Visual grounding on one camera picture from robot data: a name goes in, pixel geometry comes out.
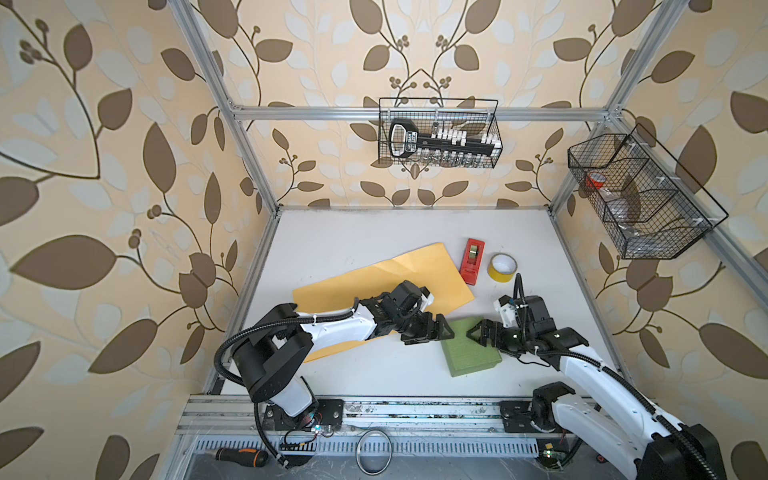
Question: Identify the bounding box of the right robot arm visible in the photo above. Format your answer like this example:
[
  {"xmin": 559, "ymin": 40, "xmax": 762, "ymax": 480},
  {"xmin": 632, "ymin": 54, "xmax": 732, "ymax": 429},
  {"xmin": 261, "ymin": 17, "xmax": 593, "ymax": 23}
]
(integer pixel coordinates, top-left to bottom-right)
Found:
[{"xmin": 467, "ymin": 295, "xmax": 726, "ymax": 479}]

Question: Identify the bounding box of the black socket tool set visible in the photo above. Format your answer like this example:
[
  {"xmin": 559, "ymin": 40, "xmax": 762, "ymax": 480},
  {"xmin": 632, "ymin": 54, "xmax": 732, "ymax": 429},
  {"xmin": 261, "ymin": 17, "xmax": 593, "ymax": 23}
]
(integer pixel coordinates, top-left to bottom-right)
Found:
[{"xmin": 384, "ymin": 118, "xmax": 503, "ymax": 160}]

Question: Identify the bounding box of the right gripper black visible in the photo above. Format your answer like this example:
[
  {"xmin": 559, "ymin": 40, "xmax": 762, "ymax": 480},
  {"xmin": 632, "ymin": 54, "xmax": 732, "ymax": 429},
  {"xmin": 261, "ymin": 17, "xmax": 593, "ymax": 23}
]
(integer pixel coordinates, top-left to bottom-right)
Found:
[{"xmin": 466, "ymin": 318, "xmax": 532, "ymax": 355}]

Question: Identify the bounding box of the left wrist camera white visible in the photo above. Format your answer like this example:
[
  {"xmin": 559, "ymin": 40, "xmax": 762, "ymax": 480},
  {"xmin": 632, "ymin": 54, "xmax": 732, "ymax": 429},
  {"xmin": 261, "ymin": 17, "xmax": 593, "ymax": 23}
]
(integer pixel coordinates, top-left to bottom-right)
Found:
[{"xmin": 419, "ymin": 287, "xmax": 434, "ymax": 312}]

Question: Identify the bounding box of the yellow tape roll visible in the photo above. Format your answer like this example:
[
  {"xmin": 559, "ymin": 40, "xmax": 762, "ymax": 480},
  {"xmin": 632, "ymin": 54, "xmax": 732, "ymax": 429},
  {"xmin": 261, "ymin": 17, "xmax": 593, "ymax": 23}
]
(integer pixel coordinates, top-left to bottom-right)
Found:
[{"xmin": 488, "ymin": 253, "xmax": 518, "ymax": 283}]

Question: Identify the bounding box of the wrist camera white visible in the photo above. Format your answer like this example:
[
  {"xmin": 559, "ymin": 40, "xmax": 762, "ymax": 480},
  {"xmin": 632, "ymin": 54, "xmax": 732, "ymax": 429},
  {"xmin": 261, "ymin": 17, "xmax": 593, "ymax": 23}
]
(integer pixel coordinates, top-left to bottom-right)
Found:
[
  {"xmin": 419, "ymin": 287, "xmax": 434, "ymax": 312},
  {"xmin": 493, "ymin": 295, "xmax": 518, "ymax": 329}
]

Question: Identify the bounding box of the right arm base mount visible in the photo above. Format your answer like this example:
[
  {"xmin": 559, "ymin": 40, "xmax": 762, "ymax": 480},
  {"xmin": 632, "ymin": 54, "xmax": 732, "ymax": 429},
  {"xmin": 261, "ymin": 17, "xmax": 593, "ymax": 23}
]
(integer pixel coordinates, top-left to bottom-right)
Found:
[{"xmin": 499, "ymin": 398, "xmax": 586, "ymax": 434}]

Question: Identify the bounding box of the orange black screwdriver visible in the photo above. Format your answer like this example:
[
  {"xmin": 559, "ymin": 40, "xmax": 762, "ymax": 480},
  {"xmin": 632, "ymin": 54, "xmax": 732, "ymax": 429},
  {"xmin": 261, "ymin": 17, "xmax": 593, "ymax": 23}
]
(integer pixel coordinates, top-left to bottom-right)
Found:
[{"xmin": 214, "ymin": 448, "xmax": 269, "ymax": 468}]

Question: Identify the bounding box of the black wire basket back wall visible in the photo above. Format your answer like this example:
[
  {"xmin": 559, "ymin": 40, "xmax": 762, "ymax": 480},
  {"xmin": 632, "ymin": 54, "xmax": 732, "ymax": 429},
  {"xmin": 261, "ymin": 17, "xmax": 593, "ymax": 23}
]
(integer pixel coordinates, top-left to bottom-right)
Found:
[{"xmin": 377, "ymin": 96, "xmax": 504, "ymax": 169}]

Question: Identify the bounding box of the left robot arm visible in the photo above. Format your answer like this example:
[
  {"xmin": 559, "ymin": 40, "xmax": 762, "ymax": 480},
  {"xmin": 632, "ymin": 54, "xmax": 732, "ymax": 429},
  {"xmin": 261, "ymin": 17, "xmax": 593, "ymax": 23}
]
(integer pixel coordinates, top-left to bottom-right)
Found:
[{"xmin": 213, "ymin": 281, "xmax": 455, "ymax": 419}]

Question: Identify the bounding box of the aluminium front rail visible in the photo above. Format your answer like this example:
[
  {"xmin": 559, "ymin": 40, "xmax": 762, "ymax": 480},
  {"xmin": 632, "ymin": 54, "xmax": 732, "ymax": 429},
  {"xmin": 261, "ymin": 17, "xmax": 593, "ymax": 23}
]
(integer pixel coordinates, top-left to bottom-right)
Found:
[{"xmin": 176, "ymin": 394, "xmax": 676, "ymax": 439}]

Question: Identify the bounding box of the red capped item in basket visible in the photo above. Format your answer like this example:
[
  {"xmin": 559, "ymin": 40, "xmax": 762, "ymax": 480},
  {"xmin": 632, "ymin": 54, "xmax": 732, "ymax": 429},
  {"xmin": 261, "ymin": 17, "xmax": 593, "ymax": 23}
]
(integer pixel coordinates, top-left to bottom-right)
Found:
[{"xmin": 584, "ymin": 171, "xmax": 607, "ymax": 191}]

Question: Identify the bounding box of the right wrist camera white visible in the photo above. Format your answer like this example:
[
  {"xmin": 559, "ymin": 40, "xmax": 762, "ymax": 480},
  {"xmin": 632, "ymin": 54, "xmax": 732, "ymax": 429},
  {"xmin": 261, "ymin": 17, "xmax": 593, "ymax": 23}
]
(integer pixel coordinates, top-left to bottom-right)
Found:
[{"xmin": 493, "ymin": 295, "xmax": 518, "ymax": 329}]

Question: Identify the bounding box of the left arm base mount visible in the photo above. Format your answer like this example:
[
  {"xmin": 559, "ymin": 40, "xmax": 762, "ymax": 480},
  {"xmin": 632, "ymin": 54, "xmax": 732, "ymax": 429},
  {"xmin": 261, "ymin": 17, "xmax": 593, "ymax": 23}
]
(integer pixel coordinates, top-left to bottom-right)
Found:
[{"xmin": 262, "ymin": 398, "xmax": 345, "ymax": 434}]

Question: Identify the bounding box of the black wire basket right wall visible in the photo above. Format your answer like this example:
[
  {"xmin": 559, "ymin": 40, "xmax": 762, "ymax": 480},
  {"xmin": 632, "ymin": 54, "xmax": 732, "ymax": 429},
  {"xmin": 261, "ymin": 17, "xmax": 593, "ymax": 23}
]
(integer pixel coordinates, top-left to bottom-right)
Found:
[{"xmin": 568, "ymin": 124, "xmax": 728, "ymax": 260}]

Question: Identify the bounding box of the metal ring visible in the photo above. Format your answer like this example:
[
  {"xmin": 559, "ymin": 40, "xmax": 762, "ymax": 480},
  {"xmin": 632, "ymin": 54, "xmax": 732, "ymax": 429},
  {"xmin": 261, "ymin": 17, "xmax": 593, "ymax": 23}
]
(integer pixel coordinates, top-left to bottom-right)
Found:
[{"xmin": 354, "ymin": 428, "xmax": 395, "ymax": 477}]

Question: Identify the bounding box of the red tape dispenser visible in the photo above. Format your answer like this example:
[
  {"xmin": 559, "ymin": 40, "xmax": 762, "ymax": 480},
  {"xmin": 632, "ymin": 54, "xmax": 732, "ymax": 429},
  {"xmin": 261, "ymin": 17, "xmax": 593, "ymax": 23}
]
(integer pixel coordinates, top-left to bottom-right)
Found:
[{"xmin": 459, "ymin": 238, "xmax": 485, "ymax": 286}]

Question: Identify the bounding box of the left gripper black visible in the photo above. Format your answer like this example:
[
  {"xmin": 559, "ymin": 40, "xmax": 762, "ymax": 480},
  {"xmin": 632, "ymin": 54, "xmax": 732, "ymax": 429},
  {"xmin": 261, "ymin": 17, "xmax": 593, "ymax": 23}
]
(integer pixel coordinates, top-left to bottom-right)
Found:
[{"xmin": 394, "ymin": 310, "xmax": 460, "ymax": 342}]

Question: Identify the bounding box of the green gift box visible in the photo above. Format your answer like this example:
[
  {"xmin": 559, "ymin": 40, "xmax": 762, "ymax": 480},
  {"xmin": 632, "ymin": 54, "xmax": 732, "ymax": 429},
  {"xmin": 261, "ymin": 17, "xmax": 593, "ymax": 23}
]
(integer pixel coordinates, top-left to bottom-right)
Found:
[{"xmin": 441, "ymin": 317, "xmax": 502, "ymax": 378}]

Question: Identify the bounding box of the black wire basket wall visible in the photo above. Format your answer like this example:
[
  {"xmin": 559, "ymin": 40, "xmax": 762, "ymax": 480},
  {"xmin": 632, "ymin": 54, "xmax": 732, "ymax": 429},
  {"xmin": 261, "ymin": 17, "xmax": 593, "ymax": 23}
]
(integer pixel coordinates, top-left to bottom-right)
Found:
[
  {"xmin": 568, "ymin": 124, "xmax": 728, "ymax": 260},
  {"xmin": 377, "ymin": 96, "xmax": 504, "ymax": 169}
]

